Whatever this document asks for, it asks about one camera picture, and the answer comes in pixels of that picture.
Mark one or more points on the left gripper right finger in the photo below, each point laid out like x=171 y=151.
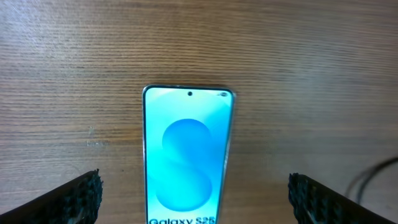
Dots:
x=314 y=203

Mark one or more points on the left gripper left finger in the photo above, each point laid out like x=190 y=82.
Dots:
x=78 y=201

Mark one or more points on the turquoise Galaxy smartphone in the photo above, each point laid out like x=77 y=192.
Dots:
x=186 y=139

